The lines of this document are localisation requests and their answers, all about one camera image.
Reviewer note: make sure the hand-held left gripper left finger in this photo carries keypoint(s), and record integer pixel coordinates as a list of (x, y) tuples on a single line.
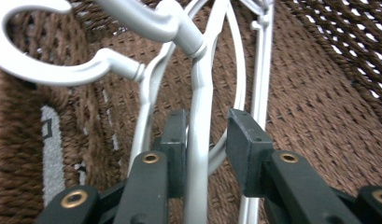
[(174, 149)]

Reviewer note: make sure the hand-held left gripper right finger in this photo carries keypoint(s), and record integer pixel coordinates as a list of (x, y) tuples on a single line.
[(247, 149)]

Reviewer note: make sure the grey plastic clothes hanger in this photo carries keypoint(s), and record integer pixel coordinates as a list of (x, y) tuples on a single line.
[(54, 74), (198, 124)]

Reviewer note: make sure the brown wicker basket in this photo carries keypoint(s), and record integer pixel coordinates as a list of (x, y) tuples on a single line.
[(304, 109)]

